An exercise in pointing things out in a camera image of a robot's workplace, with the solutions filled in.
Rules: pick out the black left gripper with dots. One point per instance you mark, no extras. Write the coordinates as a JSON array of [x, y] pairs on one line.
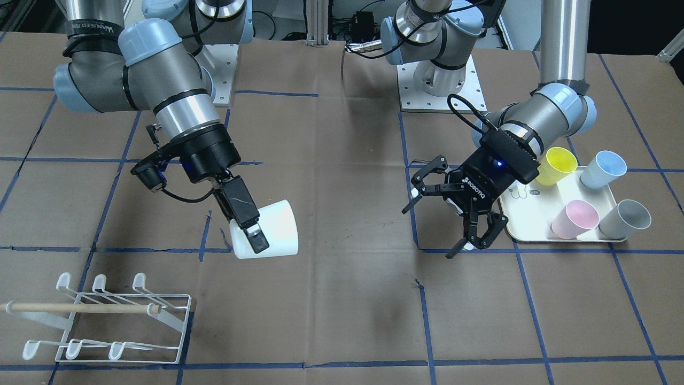
[[482, 185]]

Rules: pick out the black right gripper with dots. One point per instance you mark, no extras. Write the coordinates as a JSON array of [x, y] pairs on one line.
[[209, 155]]

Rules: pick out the white plastic cup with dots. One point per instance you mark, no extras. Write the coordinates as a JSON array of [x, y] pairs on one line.
[[278, 225]]

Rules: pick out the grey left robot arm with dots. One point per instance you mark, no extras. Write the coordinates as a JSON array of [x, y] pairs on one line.
[[498, 114]]

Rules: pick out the yellow plastic cup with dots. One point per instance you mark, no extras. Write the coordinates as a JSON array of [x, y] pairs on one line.
[[557, 164]]

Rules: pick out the pink plastic cup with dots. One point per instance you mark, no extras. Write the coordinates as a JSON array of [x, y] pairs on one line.
[[576, 217]]

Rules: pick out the grey plastic cup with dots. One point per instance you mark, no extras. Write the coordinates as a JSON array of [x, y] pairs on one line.
[[628, 217]]

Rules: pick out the cream serving tray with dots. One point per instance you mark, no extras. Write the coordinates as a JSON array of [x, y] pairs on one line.
[[532, 207]]

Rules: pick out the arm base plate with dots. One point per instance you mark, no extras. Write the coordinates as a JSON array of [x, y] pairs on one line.
[[221, 62], [424, 87]]

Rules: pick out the white wire cup rack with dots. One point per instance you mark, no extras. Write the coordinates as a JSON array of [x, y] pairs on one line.
[[139, 327]]

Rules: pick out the aluminium frame post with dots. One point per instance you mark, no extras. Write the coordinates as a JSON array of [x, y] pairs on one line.
[[316, 23]]

